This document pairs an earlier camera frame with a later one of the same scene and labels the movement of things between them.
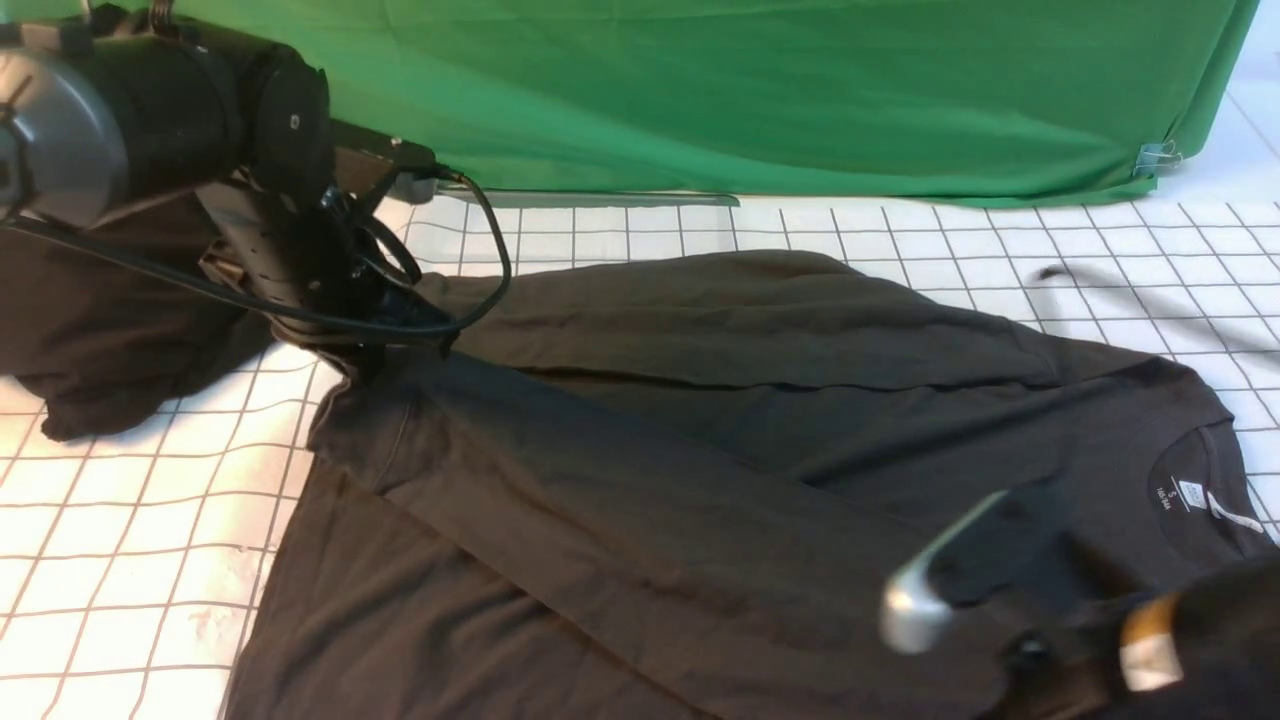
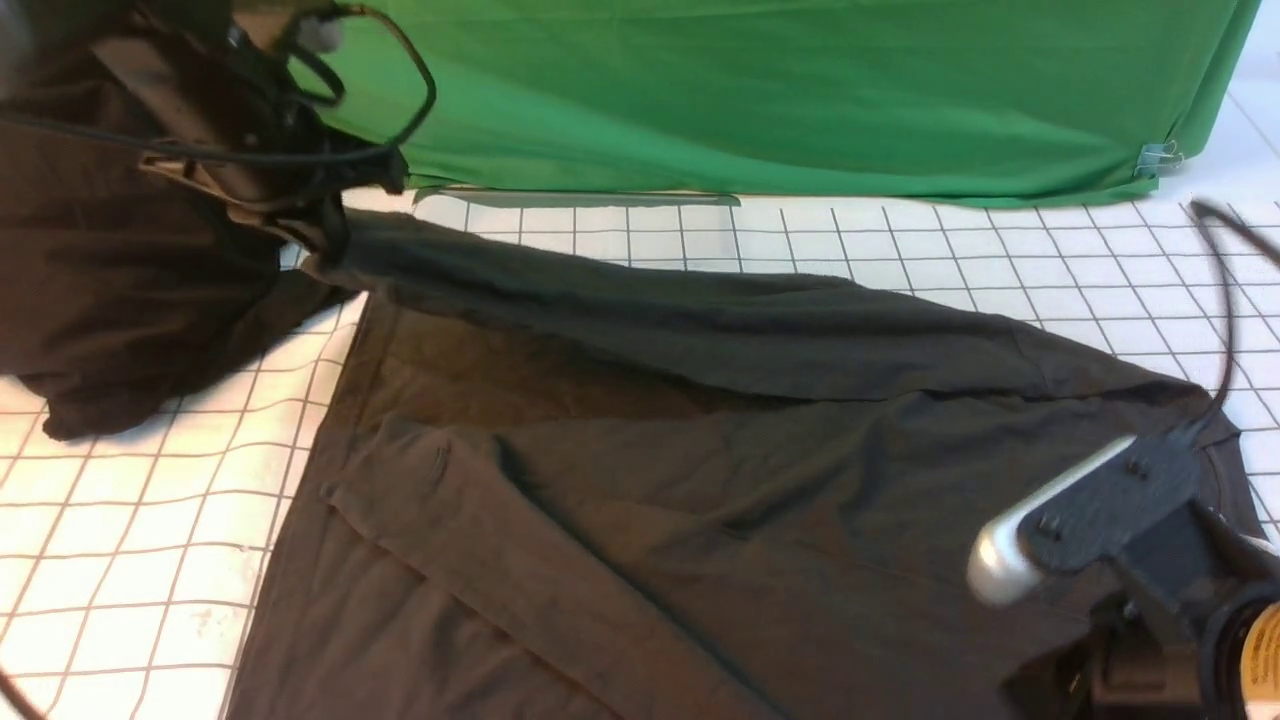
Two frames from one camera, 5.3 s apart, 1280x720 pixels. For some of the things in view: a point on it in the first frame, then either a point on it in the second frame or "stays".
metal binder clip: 1154,156 stays
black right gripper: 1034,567 to 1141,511
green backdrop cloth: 844,101 stays
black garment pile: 99,343 stays
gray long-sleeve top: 684,487 stays
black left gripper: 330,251 to 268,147
